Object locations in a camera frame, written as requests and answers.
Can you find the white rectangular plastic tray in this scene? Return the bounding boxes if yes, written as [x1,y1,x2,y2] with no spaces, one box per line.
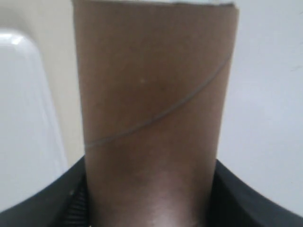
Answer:
[0,29,68,210]

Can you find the brown cardboard tube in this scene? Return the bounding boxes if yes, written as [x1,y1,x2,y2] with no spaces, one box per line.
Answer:
[72,0,239,227]

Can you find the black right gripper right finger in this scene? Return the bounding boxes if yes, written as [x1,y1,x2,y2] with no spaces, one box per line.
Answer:
[210,161,303,227]

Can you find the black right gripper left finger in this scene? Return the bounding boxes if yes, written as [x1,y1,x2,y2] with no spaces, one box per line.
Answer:
[0,157,90,227]

